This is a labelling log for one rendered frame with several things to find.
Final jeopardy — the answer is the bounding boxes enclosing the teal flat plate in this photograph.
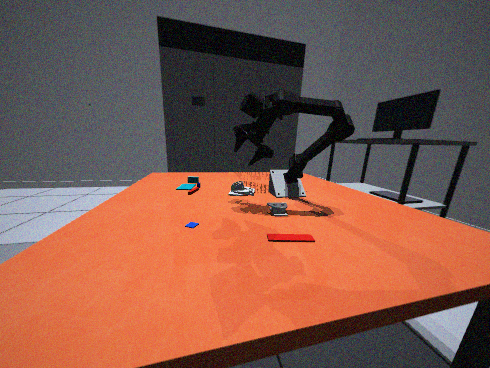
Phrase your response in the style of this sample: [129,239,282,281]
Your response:
[176,184,196,190]

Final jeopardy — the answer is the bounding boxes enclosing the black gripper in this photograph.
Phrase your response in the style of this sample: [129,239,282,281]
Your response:
[233,120,274,166]

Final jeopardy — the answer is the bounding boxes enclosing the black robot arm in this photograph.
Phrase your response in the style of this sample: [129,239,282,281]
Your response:
[238,89,355,184]

